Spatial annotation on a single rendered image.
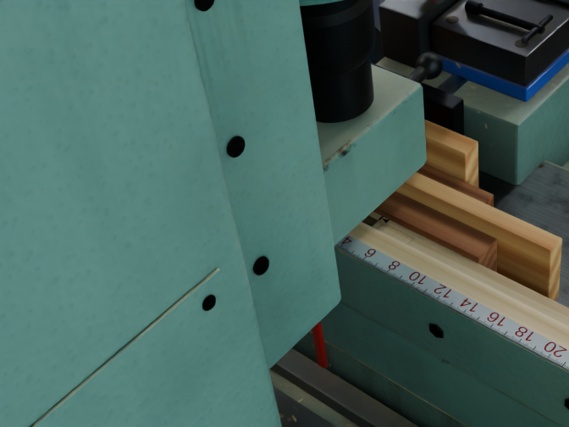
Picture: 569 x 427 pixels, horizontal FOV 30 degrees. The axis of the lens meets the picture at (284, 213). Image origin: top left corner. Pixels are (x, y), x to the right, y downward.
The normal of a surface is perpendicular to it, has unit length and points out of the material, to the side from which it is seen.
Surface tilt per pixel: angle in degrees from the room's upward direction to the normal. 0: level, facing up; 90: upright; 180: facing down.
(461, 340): 90
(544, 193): 0
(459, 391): 90
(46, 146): 90
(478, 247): 0
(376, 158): 90
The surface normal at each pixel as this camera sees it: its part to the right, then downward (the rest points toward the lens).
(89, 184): 0.73, 0.39
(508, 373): -0.67, 0.57
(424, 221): -0.13, -0.73
